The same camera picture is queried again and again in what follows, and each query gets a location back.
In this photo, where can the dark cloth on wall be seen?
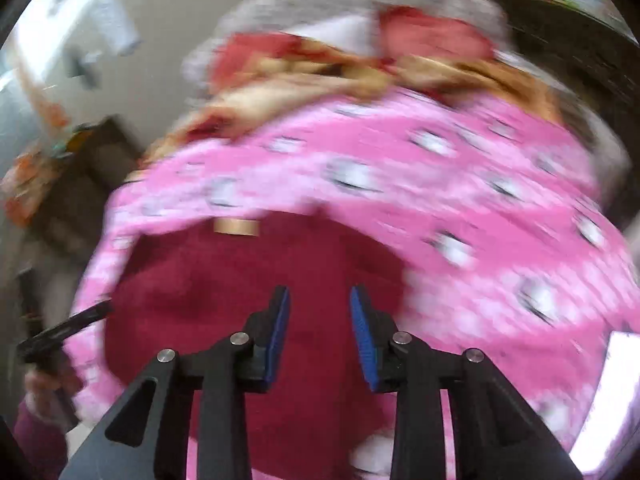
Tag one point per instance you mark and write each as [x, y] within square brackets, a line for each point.
[80, 64]

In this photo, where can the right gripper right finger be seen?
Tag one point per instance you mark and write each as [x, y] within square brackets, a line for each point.
[497, 435]

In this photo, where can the pink penguin bedspread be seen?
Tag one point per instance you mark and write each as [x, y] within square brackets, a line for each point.
[494, 213]

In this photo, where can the floral grey bolster pillow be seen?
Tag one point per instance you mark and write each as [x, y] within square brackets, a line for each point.
[270, 15]

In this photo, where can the dark carved wooden headboard cabinet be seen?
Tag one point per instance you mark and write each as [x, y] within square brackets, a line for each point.
[598, 63]

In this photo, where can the red heart pillow left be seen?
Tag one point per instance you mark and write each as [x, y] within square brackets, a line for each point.
[234, 62]

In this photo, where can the red heart pillow with character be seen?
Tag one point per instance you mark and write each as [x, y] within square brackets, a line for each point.
[404, 30]

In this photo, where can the dark red garment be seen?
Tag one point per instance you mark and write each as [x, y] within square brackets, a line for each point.
[187, 289]

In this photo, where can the dark wooden side table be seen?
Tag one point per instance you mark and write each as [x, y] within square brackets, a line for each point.
[69, 217]

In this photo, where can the white wall calendar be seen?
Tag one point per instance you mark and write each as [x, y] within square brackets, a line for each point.
[116, 27]

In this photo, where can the red and yellow blanket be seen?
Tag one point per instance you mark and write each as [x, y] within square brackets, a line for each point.
[314, 70]

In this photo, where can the white pillow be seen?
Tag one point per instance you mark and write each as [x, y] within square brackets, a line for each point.
[353, 33]

